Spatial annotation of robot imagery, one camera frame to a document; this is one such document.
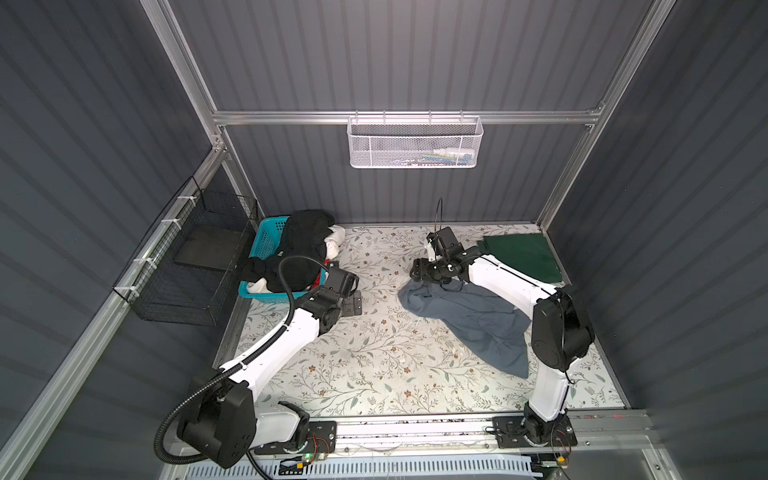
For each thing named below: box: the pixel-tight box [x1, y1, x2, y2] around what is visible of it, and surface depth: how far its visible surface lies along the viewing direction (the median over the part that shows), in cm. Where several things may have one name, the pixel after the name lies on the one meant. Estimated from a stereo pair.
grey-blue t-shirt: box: [398, 280, 532, 379], surface depth 93 cm
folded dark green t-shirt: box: [478, 233, 563, 283], surface depth 114 cm
